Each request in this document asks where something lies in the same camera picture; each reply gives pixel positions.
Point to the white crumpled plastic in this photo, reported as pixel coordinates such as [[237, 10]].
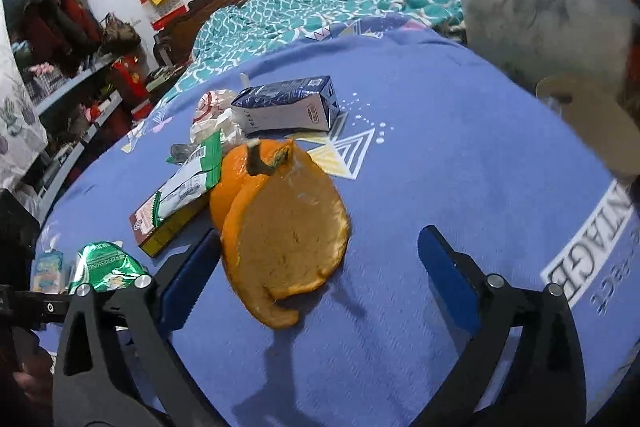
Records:
[[225, 129]]

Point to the blue printed bedsheet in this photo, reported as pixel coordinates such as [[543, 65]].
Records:
[[450, 157]]

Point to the grey metal shelf rack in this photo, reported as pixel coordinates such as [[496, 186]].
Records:
[[75, 82]]

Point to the orange peel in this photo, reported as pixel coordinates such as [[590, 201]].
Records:
[[290, 232]]

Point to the red and white wrapper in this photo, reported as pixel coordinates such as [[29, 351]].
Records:
[[212, 104]]

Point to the teal patterned quilt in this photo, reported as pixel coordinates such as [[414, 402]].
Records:
[[300, 7]]

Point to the silver foil scrap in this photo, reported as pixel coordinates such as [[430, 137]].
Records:
[[181, 153]]

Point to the dark blue carton box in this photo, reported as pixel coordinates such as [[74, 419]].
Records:
[[285, 107]]

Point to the brown box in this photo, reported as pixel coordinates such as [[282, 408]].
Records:
[[165, 232]]

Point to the brown handbag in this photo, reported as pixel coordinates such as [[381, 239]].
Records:
[[119, 34]]

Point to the tan cardboard disc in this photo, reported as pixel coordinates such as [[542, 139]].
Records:
[[595, 127]]

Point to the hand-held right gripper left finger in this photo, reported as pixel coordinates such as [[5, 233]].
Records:
[[189, 279]]

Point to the white floral cloth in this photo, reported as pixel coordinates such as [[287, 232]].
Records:
[[17, 117]]

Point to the green and white snack packet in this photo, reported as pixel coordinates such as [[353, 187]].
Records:
[[185, 187]]

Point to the green foil wrapper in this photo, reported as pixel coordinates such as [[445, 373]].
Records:
[[107, 267]]

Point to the small light blue packet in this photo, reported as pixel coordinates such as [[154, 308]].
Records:
[[47, 269]]

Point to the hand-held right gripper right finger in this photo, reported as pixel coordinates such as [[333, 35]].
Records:
[[445, 277]]

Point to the red box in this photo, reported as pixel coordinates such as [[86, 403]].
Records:
[[127, 82]]

